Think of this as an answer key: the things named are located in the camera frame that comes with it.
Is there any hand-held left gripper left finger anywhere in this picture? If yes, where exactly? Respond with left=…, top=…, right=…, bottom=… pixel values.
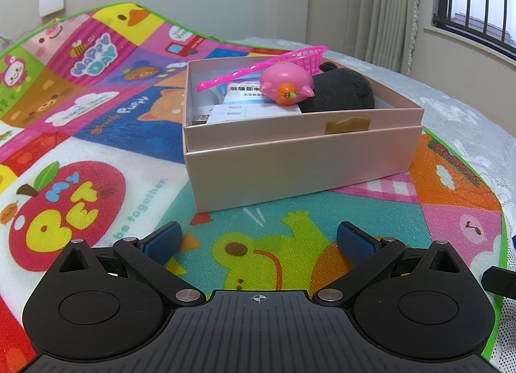
left=56, top=221, right=206, bottom=304

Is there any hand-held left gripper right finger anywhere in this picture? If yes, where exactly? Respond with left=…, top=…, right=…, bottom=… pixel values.
left=313, top=221, right=472, bottom=303

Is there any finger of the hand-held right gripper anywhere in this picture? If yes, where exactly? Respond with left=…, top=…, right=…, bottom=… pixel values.
left=481, top=266, right=516, bottom=299

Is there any pink cardboard box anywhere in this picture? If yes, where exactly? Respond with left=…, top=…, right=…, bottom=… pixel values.
left=182, top=56, right=425, bottom=212

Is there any small white box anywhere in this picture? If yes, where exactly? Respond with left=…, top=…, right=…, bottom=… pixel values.
left=207, top=103, right=303, bottom=126

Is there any pink pig toy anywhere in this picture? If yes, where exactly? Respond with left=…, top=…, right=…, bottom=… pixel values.
left=259, top=61, right=315, bottom=105

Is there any pink toy net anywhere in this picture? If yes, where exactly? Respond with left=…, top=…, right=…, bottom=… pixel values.
left=197, top=46, right=328, bottom=92

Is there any colourful cartoon play mat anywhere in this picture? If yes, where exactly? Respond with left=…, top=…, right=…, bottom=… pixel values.
left=0, top=2, right=509, bottom=361

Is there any black plush toy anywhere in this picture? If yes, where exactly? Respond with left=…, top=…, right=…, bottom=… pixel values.
left=300, top=62, right=376, bottom=113

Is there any window sill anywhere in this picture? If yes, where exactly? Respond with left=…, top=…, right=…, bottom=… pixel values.
left=421, top=24, right=516, bottom=61

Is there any beige curtain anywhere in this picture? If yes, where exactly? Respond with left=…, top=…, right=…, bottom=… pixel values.
left=308, top=0, right=440, bottom=75

